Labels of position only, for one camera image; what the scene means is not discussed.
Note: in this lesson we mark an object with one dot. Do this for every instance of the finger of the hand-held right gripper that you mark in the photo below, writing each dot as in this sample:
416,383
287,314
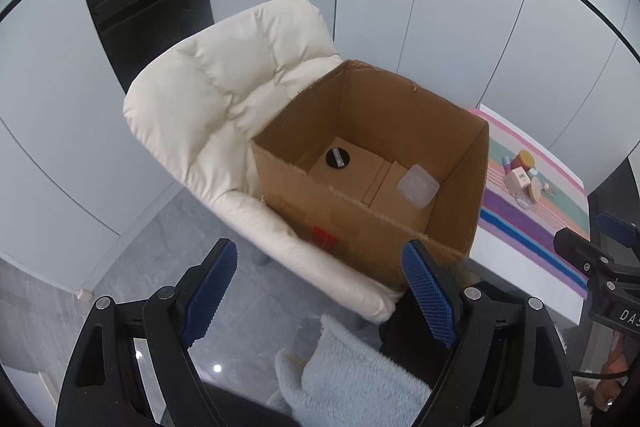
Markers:
614,225
580,247

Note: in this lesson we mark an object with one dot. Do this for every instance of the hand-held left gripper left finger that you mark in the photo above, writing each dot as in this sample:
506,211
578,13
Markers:
210,292

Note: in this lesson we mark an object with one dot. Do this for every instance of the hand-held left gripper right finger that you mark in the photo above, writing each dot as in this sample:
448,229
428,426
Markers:
430,297

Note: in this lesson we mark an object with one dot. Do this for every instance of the brown cardboard box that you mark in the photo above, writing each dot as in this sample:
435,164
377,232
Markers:
300,197

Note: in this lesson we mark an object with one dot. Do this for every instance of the person's right hand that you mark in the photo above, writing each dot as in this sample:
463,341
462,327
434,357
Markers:
617,364

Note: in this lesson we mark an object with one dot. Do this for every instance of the striped colourful cloth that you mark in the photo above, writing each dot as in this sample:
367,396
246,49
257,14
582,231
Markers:
515,237

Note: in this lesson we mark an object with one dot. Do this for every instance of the white table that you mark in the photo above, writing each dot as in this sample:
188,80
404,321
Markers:
525,289

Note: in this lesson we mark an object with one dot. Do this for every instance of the beige round wooden container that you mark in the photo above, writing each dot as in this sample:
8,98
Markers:
534,189

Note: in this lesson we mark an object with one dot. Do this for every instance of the small white jar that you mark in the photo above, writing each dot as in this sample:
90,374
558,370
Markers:
533,171

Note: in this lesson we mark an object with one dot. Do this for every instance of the small wooden box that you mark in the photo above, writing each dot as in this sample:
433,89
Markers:
516,179

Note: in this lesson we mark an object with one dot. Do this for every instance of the red jar with yellow lid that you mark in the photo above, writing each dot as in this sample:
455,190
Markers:
521,159

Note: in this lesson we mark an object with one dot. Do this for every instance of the clear square plastic container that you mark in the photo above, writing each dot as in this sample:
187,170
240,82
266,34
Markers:
417,186

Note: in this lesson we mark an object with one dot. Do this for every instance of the purple lip balm tube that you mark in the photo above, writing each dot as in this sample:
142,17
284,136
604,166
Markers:
506,162

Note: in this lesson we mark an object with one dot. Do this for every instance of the light blue fluffy cloth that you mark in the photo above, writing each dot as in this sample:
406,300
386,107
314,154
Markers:
350,377

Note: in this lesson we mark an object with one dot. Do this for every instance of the cream padded chair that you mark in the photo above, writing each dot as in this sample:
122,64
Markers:
200,82

